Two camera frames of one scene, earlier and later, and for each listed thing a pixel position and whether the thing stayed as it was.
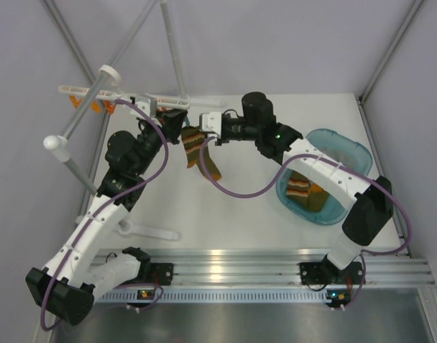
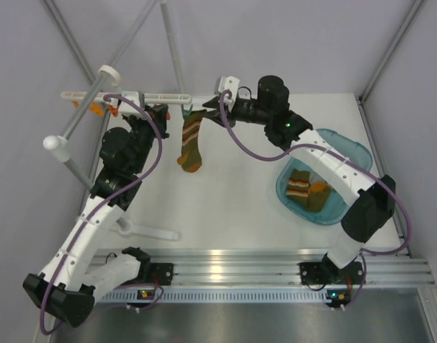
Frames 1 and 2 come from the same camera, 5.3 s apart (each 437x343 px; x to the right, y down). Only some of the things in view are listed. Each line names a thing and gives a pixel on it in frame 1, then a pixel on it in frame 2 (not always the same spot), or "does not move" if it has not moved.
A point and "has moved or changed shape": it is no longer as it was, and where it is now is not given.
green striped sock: [298, 189] does not move
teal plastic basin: [350, 154] does not move
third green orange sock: [317, 197] does not move
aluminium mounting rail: [273, 266] does not move
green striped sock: [192, 137] has moved or changed shape
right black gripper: [223, 140] → [214, 115]
